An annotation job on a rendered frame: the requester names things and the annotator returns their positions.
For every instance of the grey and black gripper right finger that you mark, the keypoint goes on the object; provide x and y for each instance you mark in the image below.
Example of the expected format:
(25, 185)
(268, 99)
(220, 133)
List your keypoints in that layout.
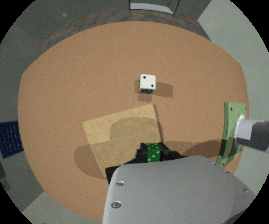
(166, 155)

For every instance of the white die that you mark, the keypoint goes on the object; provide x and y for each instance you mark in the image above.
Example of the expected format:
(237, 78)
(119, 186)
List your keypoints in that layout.
(147, 83)

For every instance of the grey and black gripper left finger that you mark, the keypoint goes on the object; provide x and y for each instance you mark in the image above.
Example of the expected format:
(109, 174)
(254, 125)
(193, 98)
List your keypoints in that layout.
(141, 156)

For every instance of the tan square mat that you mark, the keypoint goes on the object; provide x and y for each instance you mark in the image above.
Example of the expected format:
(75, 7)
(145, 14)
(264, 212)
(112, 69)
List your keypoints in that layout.
(115, 138)

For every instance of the green die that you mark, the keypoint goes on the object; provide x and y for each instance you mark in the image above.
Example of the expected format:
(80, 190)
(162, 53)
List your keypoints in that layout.
(154, 152)

